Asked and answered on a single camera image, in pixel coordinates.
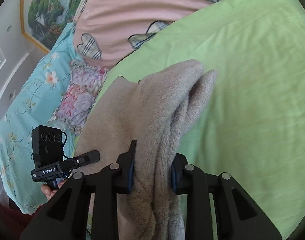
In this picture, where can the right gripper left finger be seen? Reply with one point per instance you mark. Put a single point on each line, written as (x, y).
(65, 215)

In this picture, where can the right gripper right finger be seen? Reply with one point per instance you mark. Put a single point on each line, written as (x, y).
(218, 203)

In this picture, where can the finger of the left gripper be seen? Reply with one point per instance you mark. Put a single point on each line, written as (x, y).
(82, 160)

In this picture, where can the beige knit sweater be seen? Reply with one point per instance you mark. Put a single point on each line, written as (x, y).
(156, 112)

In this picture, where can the person's left hand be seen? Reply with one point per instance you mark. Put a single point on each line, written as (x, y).
(48, 192)

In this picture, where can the teal floral pillow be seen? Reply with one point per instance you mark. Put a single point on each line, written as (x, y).
(34, 106)

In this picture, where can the pink purple floral cloth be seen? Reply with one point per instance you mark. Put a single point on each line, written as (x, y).
(77, 102)

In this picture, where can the green bed sheet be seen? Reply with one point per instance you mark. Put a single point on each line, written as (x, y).
(254, 125)

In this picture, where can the pink quilt with plaid hearts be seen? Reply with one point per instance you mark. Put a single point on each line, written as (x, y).
(109, 30)

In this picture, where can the framed landscape painting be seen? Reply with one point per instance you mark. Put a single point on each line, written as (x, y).
(42, 21)

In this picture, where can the black camera box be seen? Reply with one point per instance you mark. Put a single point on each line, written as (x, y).
(47, 145)

